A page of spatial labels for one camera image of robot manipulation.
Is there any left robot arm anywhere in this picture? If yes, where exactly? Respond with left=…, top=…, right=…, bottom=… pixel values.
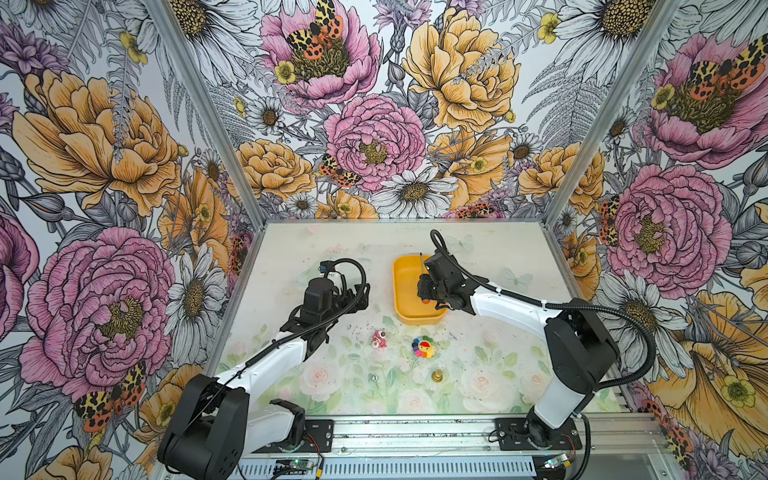
left=157, top=258, right=370, bottom=479

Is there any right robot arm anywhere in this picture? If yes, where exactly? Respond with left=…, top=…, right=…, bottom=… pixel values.
left=417, top=252, right=619, bottom=450

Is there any yellow plastic bin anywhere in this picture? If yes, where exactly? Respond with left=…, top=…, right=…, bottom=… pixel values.
left=392, top=254, right=446, bottom=326

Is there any small pink toy figure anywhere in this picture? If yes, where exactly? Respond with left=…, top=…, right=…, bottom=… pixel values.
left=371, top=330, right=387, bottom=349

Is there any rainbow flower toy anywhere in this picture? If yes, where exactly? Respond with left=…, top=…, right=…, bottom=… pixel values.
left=411, top=336, right=437, bottom=359

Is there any green circuit board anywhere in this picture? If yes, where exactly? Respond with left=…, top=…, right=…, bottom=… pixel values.
left=272, top=459, right=317, bottom=476

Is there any small right circuit board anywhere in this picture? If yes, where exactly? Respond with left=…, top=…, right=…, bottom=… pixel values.
left=542, top=453, right=571, bottom=469

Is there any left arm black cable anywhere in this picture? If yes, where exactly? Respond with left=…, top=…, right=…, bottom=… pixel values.
left=179, top=257, right=368, bottom=433

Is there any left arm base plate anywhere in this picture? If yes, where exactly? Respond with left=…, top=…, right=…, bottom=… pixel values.
left=257, top=419, right=335, bottom=454

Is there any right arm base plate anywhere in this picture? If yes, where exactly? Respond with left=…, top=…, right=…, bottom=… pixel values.
left=487, top=417, right=583, bottom=452

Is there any white vented cable duct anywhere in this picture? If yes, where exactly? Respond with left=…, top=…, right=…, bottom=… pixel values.
left=224, top=456, right=537, bottom=479

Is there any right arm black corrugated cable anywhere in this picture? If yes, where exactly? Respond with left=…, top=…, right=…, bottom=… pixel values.
left=429, top=229, right=658, bottom=392

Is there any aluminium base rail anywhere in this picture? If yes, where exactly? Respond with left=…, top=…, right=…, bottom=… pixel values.
left=152, top=413, right=673, bottom=460

